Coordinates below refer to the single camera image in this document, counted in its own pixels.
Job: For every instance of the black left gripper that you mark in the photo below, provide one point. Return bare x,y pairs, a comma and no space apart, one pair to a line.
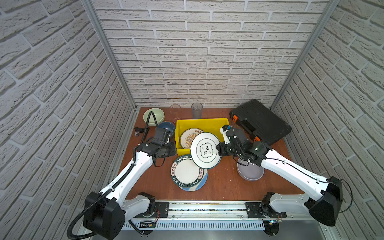
174,150

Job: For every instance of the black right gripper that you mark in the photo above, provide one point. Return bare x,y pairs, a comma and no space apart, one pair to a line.
221,150

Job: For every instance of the white plate green quatrefoil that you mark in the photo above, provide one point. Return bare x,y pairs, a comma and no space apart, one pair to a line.
204,152

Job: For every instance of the white plate orange sunburst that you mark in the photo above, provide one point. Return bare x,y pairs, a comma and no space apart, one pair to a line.
188,136

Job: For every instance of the green rim hao shi plate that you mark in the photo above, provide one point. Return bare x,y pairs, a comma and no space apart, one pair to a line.
185,173

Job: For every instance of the blue white striped plate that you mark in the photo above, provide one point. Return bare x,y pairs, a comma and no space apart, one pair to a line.
199,185

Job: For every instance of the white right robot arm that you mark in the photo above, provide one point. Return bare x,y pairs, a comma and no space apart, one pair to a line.
321,198

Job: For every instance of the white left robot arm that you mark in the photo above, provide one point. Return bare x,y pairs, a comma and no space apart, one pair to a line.
104,214

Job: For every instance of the yellow plastic bin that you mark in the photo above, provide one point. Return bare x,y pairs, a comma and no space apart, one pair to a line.
207,125

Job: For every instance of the dark blue ceramic bowl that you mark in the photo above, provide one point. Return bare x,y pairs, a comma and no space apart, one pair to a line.
169,126

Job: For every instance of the lavender ceramic bowl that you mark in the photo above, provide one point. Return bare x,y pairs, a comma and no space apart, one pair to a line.
249,171

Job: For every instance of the light green ceramic bowl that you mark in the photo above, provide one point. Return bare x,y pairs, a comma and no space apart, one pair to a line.
156,116

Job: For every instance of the black plastic tool case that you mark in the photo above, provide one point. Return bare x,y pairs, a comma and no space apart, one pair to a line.
260,122

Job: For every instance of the pink translucent plastic cup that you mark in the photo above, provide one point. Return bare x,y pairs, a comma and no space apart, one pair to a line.
175,112

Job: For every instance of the grey translucent plastic cup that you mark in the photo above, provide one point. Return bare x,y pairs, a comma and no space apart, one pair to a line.
197,109

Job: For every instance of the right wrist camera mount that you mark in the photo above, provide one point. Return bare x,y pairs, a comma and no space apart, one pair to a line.
229,132

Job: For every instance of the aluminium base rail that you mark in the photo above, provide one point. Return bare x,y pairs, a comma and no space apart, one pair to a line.
214,216

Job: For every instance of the aluminium frame post left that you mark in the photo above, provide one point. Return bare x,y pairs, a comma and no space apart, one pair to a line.
96,22

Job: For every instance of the aluminium frame post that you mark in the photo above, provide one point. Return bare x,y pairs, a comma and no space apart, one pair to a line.
96,22
320,25

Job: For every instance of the aluminium frame post right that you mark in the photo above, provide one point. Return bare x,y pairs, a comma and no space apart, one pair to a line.
320,25

